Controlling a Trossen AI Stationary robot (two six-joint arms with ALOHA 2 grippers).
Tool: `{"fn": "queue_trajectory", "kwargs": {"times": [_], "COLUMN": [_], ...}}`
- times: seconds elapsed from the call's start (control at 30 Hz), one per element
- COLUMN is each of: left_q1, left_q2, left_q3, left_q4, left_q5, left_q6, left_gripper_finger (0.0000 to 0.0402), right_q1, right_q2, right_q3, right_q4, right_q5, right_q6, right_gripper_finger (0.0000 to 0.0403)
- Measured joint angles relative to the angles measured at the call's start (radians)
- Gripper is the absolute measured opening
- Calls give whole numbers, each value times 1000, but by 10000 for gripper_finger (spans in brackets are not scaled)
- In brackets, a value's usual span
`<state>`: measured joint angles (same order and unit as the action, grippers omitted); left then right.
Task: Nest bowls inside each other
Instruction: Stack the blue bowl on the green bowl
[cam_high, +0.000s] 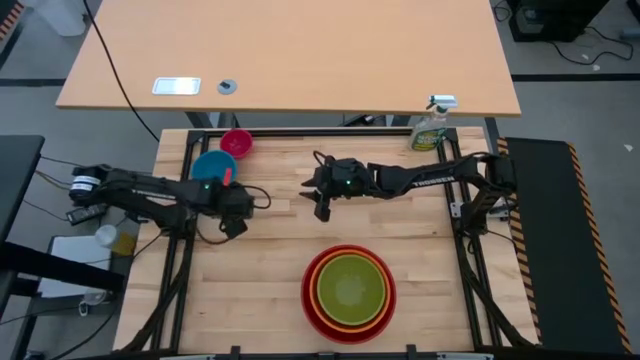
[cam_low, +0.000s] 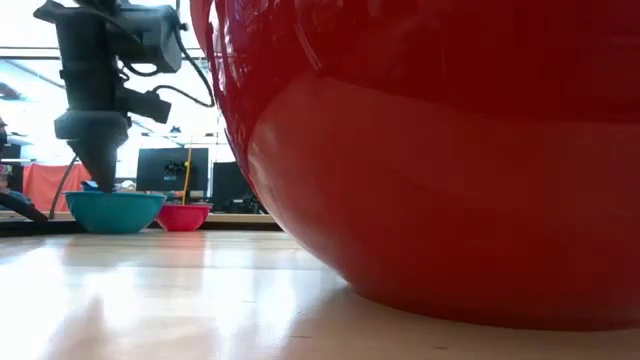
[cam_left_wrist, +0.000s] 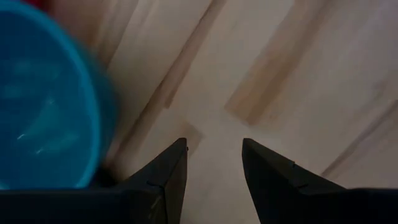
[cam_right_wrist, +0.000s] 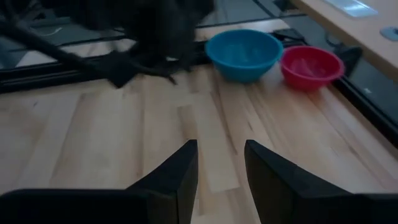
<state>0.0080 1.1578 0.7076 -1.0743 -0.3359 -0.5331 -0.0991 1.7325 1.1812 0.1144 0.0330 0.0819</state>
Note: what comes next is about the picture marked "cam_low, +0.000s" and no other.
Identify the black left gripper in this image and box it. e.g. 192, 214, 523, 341
52, 19, 131, 194

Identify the teal bowl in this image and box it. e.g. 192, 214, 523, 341
64, 190, 168, 236

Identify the black computer monitor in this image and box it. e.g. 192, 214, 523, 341
211, 160, 257, 212
135, 146, 210, 194

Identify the orange cloth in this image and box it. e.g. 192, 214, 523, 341
21, 162, 94, 213

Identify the yellow stick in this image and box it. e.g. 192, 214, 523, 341
181, 143, 194, 206

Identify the small pink bowl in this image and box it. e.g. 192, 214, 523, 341
156, 201, 214, 233

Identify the large red bowl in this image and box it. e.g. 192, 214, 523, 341
189, 0, 640, 333

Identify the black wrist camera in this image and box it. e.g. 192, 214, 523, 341
119, 87, 173, 126

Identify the black camera cable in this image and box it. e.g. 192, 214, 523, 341
149, 22, 218, 109

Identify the black aluminium table frame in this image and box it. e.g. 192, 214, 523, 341
0, 218, 284, 238

